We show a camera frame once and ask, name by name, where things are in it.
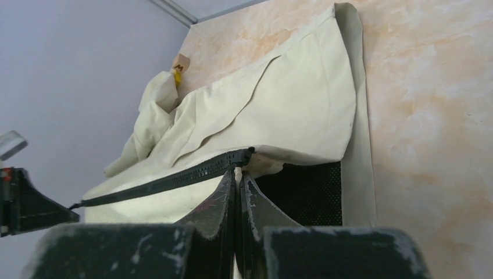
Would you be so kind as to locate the small brown cork piece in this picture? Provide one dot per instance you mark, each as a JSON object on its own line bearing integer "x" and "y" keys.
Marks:
{"x": 181, "y": 63}

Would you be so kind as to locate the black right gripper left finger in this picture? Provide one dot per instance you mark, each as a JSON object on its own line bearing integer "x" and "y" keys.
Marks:
{"x": 200, "y": 245}

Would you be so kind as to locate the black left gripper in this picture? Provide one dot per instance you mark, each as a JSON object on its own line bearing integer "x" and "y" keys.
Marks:
{"x": 24, "y": 209}

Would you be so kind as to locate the beige zip jacket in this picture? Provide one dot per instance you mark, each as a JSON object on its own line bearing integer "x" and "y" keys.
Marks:
{"x": 303, "y": 103}

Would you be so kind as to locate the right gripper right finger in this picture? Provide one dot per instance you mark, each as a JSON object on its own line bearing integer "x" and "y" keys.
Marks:
{"x": 273, "y": 245}

